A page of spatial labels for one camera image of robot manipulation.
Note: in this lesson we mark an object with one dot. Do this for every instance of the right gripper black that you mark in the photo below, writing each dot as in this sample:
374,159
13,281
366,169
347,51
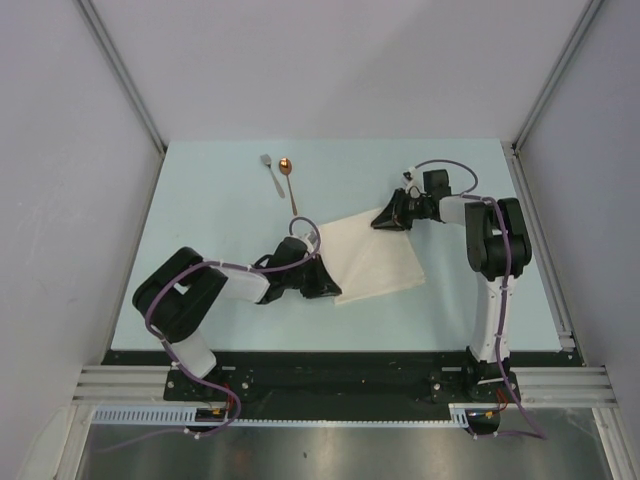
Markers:
393,216

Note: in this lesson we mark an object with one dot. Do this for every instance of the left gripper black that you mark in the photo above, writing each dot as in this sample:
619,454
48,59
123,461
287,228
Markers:
323,285

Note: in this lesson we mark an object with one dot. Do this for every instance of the white cloth napkin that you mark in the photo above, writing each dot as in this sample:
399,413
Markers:
365,262

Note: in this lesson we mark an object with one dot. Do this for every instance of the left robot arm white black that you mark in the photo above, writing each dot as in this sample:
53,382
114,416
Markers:
175,299

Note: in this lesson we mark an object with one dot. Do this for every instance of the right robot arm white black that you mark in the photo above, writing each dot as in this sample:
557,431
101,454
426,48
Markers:
498,249

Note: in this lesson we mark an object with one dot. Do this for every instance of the copper spoon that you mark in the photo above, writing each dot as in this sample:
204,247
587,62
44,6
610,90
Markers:
285,167

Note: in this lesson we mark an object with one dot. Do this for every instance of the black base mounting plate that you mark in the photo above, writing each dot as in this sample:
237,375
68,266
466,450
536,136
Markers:
436,376

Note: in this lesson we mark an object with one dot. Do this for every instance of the silver fork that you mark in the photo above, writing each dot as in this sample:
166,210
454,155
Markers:
267,162

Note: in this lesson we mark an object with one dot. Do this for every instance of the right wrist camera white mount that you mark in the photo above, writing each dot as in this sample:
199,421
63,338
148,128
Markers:
411,184

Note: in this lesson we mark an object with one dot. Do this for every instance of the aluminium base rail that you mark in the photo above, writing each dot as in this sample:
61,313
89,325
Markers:
539,387

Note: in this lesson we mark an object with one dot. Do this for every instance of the right aluminium frame post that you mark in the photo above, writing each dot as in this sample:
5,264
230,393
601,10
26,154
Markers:
559,69

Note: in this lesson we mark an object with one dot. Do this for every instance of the aluminium frame post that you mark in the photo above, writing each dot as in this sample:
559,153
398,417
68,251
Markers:
559,69
115,62

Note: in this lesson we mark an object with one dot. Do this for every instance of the left aluminium frame post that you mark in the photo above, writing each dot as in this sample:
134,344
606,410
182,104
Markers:
115,62

